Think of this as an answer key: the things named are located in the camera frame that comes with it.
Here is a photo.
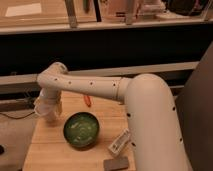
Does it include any metal frame post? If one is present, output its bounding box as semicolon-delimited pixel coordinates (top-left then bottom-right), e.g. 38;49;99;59
65;0;78;28

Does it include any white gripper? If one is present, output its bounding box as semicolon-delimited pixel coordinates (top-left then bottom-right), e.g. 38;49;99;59
34;88;62;122

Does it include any green bowl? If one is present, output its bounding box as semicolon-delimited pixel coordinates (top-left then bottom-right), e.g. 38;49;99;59
63;112;100;149

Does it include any orange small object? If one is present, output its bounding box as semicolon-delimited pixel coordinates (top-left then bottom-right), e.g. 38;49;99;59
83;95;91;107

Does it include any grey flat block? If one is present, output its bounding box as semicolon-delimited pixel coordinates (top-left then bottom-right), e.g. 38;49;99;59
103;156;129;171

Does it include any grey chair back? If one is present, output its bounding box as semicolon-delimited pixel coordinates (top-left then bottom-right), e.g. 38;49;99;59
176;41;213;171

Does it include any white paper sheet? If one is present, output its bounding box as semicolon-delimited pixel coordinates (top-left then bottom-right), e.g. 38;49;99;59
5;3;42;17

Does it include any white rectangular box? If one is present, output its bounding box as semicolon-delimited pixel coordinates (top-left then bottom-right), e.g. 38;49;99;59
108;129;130;157

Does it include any black cable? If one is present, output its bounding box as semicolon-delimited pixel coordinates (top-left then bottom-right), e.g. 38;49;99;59
0;109;36;121

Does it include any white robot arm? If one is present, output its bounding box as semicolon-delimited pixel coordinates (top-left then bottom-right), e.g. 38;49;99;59
35;62;193;171

